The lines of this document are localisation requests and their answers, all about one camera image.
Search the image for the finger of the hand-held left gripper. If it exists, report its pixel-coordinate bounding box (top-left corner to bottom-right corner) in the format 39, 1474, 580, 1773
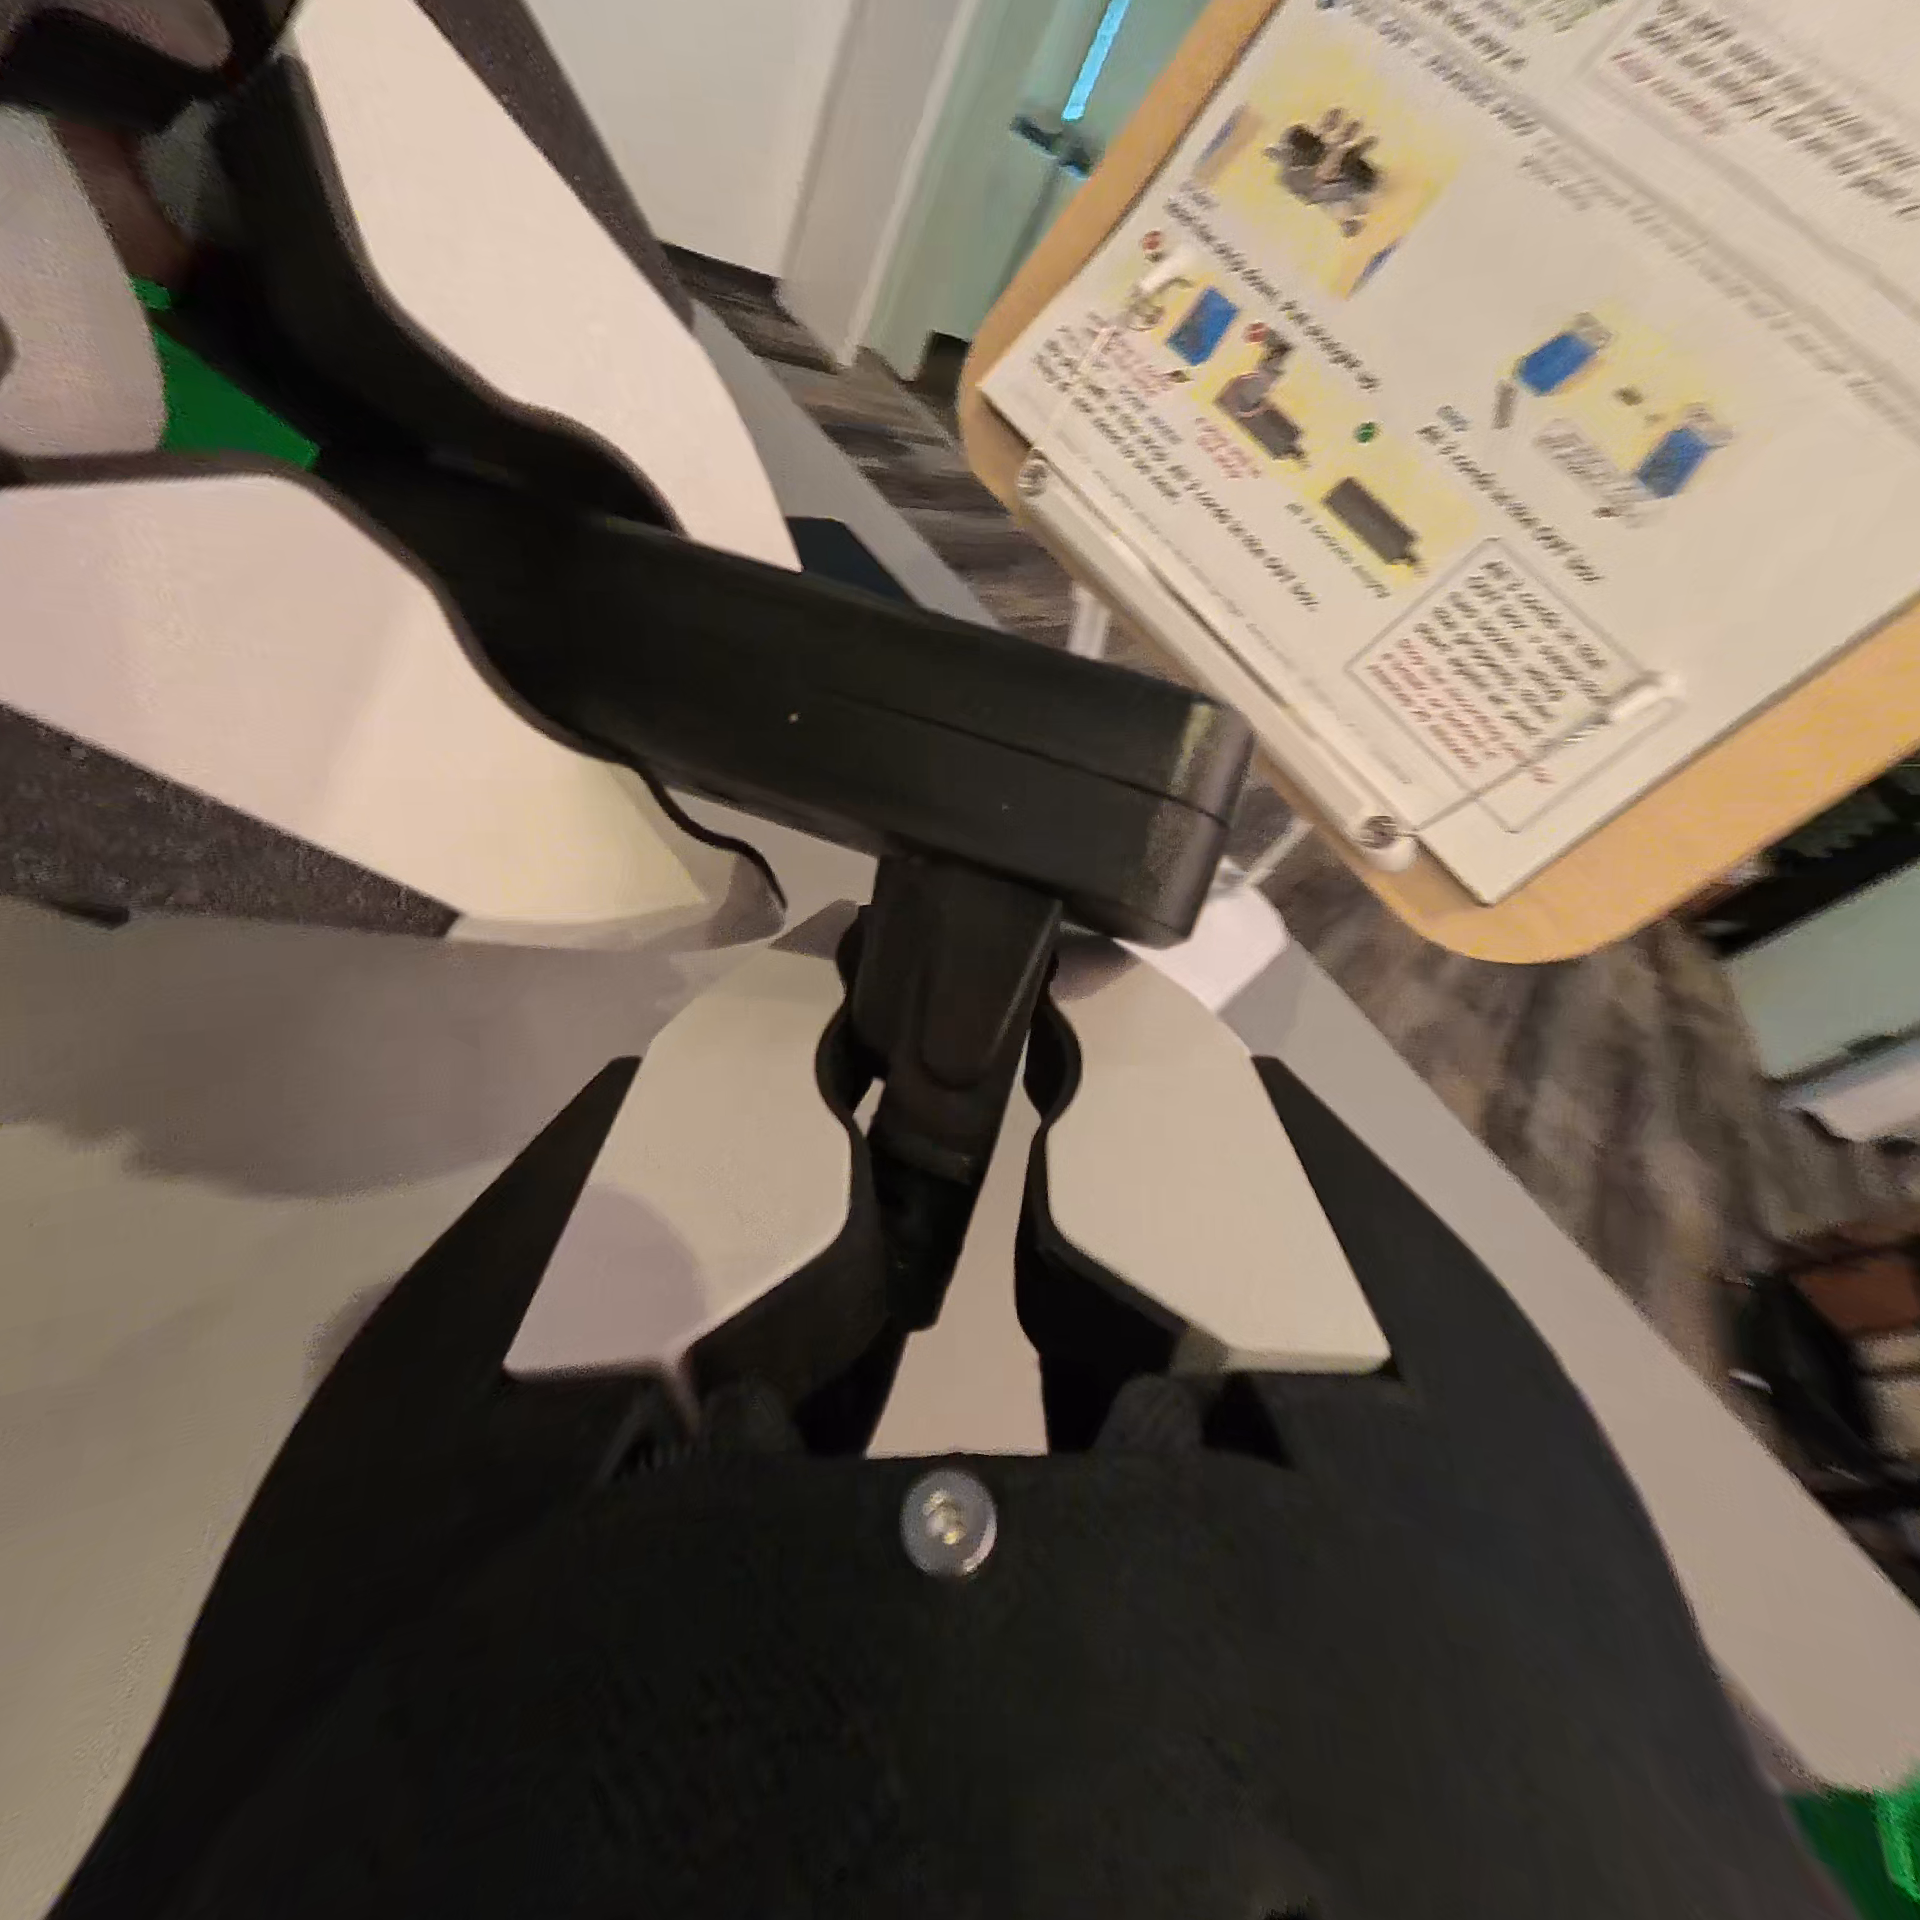
0, 461, 784, 945
223, 0, 800, 569

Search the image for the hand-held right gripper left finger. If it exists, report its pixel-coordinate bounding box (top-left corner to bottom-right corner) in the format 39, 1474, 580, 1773
503, 941, 910, 1449

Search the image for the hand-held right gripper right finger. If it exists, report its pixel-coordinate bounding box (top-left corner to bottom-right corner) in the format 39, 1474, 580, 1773
1017, 957, 1398, 1455

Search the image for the black power plug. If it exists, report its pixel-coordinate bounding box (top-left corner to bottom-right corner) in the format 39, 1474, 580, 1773
816, 856, 1086, 1337

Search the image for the green sheet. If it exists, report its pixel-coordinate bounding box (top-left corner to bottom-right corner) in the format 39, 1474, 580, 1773
136, 276, 320, 471
1784, 1783, 1920, 1920

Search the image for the pale blue door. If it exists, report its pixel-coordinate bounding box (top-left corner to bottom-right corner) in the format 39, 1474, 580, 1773
863, 0, 1202, 378

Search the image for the instruction sheet on wooden board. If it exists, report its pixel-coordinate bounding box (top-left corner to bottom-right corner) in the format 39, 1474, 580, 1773
958, 0, 1920, 965

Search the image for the printed instruction sheet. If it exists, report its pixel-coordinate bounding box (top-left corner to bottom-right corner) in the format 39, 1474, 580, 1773
978, 0, 1920, 905

